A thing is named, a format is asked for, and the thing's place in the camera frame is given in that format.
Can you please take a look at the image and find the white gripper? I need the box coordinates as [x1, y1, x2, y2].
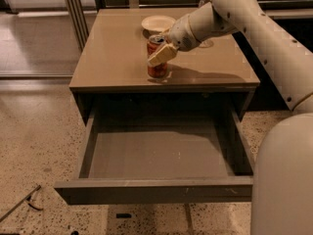
[147, 15, 201, 67]

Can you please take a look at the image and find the red coke can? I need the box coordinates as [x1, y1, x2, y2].
[147, 34, 167, 78]

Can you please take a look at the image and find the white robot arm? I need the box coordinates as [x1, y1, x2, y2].
[148, 0, 313, 235]

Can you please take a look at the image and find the grey cabinet with tan top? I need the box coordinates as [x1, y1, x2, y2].
[69, 8, 259, 119]

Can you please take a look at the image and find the open grey top drawer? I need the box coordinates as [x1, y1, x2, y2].
[55, 110, 253, 205]

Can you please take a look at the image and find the white ceramic bowl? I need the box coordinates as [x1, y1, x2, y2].
[141, 16, 175, 34]

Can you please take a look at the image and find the small black floor object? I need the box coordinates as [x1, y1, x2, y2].
[116, 213, 132, 218]

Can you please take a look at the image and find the metal rod on floor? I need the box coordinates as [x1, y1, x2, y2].
[0, 185, 43, 222]

